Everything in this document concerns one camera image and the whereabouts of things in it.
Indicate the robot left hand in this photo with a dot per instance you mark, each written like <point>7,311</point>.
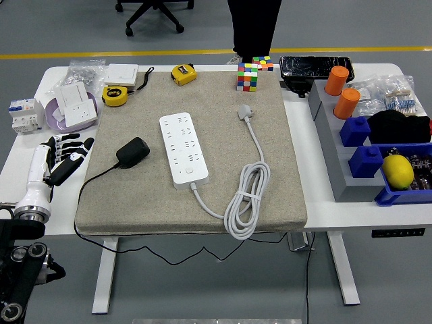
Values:
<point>37,175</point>

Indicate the black plug adapter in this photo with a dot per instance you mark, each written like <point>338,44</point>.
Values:
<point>133,152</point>

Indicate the white power strip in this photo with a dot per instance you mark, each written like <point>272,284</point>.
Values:
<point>184,148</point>

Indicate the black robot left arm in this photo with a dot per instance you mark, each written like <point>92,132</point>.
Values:
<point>20,287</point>

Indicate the purple bowl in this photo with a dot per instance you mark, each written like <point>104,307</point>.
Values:
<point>57,127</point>

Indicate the white circuit breaker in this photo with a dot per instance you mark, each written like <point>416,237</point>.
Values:
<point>25,116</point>

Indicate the white paper scrap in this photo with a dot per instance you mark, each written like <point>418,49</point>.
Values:
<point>57,116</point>

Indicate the beige fabric mat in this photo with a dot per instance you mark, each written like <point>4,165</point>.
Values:
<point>135,202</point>

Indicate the clear bag of screws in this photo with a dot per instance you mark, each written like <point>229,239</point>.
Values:
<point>81,74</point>

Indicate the yellow tape measure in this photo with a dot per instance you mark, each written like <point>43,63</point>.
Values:
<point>184,75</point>
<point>114,96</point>

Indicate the white table leg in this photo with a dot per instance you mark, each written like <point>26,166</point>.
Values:
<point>344,270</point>
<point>103,287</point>

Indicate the black office chair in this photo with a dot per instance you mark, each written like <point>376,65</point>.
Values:
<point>158,7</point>

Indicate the large Rubik's cube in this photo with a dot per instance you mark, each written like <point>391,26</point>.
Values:
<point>247,77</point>

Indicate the small Rubik's cube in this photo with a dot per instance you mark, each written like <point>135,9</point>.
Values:
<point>265,62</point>

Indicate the person's body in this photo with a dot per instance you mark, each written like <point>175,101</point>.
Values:
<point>253,27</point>

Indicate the black plastic-wrapped tray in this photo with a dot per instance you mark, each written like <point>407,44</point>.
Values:
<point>314,65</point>

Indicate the grey stepped block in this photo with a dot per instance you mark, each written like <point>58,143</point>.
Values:
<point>337,175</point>

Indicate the orange cylinder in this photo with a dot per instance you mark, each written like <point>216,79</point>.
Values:
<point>335,81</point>
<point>347,104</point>

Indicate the blue block with knob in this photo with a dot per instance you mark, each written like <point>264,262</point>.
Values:
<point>354,131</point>
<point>365,162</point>

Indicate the clear bag of small parts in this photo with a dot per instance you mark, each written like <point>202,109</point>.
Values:
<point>368,99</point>

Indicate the yellow lemon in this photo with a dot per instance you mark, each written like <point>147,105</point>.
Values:
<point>397,172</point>

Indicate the blue plastic bin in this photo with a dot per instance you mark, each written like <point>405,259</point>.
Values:
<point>398,197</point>

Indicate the black cloth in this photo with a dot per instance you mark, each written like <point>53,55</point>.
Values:
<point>398,126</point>

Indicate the black table control panel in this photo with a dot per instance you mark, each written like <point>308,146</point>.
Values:
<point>398,233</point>

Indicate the clear bag of resistors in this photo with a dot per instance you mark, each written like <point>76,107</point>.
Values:
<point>403,99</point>

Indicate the bag of dark components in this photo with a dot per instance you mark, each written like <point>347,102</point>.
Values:
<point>422,168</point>

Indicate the white wall socket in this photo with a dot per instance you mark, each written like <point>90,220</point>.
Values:
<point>81,113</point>

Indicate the white switch plate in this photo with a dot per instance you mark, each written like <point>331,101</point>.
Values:
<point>72,94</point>

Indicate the white wall switch box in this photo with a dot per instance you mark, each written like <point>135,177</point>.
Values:
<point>119,74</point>

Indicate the grey metal bracket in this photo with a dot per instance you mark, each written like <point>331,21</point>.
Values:
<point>298,241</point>

